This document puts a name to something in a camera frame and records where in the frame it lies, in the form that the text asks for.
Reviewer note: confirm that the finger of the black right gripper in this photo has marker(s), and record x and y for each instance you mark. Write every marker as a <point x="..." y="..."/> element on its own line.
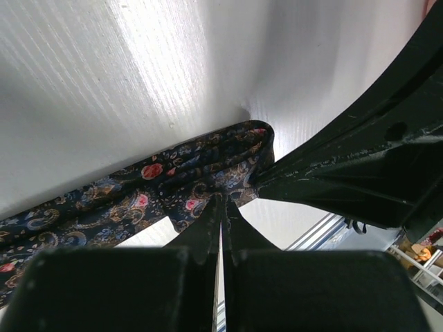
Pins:
<point x="380" y="161"/>

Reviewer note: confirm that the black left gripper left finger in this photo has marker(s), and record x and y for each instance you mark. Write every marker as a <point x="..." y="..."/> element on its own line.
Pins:
<point x="173" y="288"/>

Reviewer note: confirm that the aluminium front rail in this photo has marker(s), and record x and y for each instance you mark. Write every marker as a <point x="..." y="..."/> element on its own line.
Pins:
<point x="319" y="233"/>

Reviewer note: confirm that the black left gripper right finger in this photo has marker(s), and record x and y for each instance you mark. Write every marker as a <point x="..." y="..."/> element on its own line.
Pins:
<point x="268" y="289"/>

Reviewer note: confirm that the dark floral paisley tie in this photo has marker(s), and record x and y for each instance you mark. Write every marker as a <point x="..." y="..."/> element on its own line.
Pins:
<point x="176" y="183"/>

